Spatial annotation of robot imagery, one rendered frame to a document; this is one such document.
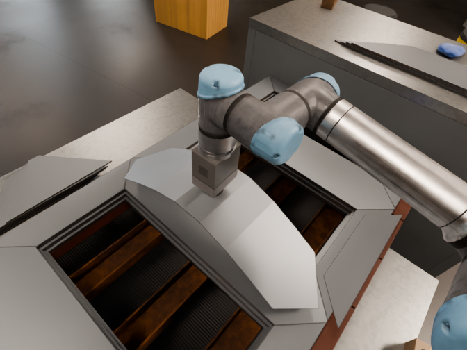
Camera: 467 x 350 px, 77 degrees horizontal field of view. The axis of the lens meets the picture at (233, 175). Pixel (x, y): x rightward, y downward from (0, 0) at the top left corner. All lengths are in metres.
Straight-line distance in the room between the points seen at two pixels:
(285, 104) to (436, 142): 0.92
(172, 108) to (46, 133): 1.42
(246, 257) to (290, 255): 0.12
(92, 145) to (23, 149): 1.33
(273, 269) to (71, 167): 0.77
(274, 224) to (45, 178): 0.77
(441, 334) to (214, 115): 0.42
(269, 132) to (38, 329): 0.64
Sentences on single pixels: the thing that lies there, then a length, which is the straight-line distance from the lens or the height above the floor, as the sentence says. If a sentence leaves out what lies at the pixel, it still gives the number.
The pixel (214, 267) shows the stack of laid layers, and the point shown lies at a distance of 0.79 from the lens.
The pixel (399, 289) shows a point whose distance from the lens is 1.14.
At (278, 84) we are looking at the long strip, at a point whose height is 0.86.
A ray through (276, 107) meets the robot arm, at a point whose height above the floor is 1.31.
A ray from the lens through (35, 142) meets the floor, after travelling 2.58.
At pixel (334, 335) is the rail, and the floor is 0.83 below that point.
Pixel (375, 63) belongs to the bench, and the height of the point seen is 1.05.
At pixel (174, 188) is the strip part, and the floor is 1.01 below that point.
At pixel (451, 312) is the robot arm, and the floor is 1.24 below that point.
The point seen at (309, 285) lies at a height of 0.91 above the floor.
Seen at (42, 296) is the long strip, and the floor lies 0.86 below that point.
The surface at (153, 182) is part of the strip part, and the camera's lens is 0.77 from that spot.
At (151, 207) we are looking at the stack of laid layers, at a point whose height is 0.86.
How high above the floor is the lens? 1.58
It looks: 49 degrees down
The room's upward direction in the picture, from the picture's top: 8 degrees clockwise
